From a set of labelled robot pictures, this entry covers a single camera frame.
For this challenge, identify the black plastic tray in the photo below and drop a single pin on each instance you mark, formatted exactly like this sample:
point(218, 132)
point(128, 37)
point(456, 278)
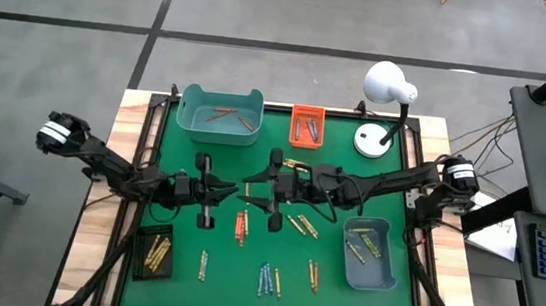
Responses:
point(141, 266)

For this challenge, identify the grey-blue crayon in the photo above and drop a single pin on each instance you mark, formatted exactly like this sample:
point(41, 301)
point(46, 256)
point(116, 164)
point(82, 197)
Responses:
point(310, 129)

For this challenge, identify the silver mounting bracket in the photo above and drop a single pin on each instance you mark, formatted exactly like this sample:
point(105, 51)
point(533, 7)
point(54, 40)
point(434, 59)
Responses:
point(411, 200)

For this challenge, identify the orange-red crayon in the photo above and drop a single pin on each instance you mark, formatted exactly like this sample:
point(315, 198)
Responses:
point(217, 116)

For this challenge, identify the white gooseneck desk lamp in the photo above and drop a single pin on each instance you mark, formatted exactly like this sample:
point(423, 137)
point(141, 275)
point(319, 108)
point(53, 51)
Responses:
point(385, 83)

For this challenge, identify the large teal plastic bin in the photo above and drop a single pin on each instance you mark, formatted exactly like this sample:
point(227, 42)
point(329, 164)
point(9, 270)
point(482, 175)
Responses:
point(219, 135)

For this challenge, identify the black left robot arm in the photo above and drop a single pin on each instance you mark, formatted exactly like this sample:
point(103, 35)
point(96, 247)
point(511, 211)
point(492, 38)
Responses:
point(106, 162)

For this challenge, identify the green felt mat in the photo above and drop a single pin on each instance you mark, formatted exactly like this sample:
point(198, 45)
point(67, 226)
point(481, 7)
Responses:
point(218, 303)

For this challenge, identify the orange crayon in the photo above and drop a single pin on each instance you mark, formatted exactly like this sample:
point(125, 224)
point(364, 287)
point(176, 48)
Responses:
point(316, 279)

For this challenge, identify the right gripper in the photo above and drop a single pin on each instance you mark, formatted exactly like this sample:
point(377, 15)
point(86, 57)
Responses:
point(297, 185)

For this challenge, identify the orange mesh basket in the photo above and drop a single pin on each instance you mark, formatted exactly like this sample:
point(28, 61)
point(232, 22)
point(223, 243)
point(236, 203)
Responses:
point(305, 146)

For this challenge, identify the black support bar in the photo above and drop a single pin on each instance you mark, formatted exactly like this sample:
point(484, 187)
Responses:
point(493, 209)

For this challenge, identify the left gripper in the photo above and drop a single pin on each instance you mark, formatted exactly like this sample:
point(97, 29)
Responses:
point(184, 192)

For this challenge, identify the black aluminium table frame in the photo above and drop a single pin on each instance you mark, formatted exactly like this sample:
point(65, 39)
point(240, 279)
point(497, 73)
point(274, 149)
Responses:
point(277, 107)

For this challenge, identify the small blue-grey plastic bin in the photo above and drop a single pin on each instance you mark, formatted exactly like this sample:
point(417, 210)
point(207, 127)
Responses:
point(371, 278)

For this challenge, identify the blue-violet crayon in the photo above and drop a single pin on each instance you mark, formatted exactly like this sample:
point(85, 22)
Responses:
point(315, 130)

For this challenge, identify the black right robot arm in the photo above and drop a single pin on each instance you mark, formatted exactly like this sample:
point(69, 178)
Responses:
point(391, 182)

